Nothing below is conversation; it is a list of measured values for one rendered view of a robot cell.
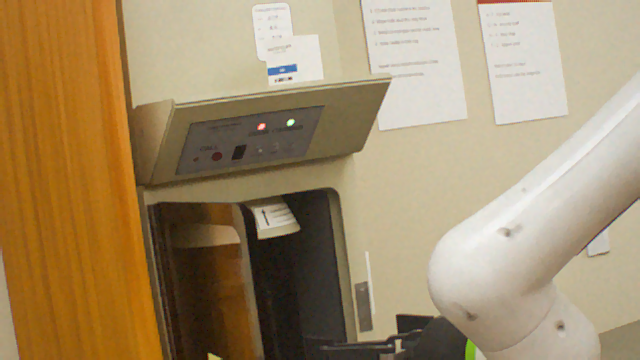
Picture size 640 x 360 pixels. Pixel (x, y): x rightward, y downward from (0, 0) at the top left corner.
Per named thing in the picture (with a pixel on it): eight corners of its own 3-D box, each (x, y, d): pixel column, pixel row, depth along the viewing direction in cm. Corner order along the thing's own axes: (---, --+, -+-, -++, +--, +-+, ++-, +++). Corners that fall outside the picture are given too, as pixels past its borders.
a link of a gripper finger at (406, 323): (429, 317, 156) (434, 315, 156) (395, 314, 162) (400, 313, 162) (431, 340, 156) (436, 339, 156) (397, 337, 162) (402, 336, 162)
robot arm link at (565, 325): (585, 432, 124) (636, 347, 128) (522, 359, 119) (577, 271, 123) (497, 419, 135) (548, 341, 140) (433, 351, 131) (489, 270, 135)
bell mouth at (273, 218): (153, 245, 182) (147, 207, 182) (259, 227, 192) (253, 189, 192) (210, 248, 167) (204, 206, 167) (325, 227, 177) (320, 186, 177)
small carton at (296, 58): (269, 87, 167) (263, 41, 166) (294, 84, 170) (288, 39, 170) (299, 82, 163) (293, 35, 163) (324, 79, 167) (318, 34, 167)
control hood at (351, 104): (140, 186, 161) (131, 106, 160) (354, 152, 178) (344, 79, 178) (181, 183, 151) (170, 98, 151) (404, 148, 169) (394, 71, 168)
